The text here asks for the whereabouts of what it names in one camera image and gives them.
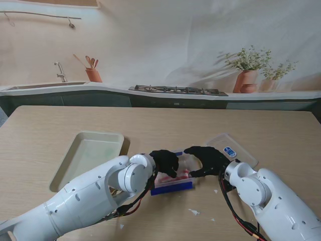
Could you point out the large white paper scrap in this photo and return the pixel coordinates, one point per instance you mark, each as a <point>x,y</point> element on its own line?
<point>195,212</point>

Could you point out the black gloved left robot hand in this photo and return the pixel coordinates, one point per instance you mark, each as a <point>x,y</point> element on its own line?
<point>165,162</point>

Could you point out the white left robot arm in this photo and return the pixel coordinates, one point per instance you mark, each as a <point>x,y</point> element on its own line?
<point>87,195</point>

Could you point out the cream rectangular tray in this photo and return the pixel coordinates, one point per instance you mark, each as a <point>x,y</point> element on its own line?
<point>87,153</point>

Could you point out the printed kitchen backdrop cloth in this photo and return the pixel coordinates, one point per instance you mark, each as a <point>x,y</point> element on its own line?
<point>160,37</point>

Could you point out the clear lid with blue label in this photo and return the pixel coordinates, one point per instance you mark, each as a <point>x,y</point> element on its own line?
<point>240,150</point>

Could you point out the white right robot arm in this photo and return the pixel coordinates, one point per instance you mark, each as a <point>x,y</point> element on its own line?
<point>270,200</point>

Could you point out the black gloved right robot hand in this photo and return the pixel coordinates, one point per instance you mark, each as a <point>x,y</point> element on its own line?
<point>213,158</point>

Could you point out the pink bacon slab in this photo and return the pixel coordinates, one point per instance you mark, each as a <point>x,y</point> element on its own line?
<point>184,173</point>

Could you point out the clear container with blue clips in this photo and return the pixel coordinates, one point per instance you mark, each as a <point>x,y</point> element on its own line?
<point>173,188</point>

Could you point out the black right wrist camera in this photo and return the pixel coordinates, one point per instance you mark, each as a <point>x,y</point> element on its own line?
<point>229,187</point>

